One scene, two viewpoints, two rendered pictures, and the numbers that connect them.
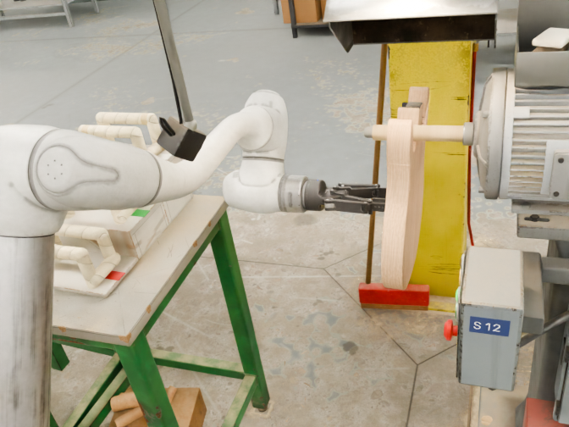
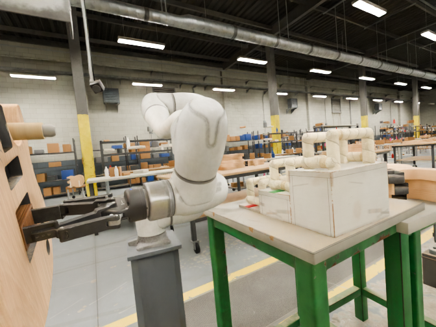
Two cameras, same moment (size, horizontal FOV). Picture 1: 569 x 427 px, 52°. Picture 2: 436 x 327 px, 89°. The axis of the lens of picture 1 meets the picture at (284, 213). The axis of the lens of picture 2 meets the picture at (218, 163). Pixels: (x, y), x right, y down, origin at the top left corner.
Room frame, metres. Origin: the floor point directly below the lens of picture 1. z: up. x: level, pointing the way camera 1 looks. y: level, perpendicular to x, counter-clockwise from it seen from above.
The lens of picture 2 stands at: (1.62, -0.36, 1.18)
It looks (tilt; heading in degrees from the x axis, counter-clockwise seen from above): 3 degrees down; 127
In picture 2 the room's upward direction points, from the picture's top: 5 degrees counter-clockwise
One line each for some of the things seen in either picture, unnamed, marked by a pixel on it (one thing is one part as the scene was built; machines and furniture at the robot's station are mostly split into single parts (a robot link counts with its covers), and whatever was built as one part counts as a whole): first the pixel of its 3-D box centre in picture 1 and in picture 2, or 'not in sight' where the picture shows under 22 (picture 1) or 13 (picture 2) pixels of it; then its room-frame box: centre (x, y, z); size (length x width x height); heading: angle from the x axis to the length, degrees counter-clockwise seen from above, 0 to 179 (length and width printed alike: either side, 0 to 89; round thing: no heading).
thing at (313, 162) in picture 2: (154, 150); (318, 162); (1.46, 0.32, 1.12); 0.11 x 0.03 x 0.03; 156
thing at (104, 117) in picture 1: (125, 118); (350, 133); (1.54, 0.39, 1.20); 0.20 x 0.03 x 0.03; 65
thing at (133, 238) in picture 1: (108, 224); (300, 198); (1.36, 0.48, 0.98); 0.27 x 0.16 x 0.09; 66
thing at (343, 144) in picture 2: not in sight; (342, 149); (1.50, 0.50, 1.15); 0.03 x 0.03 x 0.09
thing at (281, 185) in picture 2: (130, 206); (280, 185); (1.32, 0.39, 1.04); 0.11 x 0.03 x 0.03; 156
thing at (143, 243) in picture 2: not in sight; (148, 237); (0.52, 0.37, 0.73); 0.22 x 0.18 x 0.06; 59
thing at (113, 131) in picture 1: (108, 131); (325, 136); (1.47, 0.43, 1.20); 0.20 x 0.03 x 0.03; 65
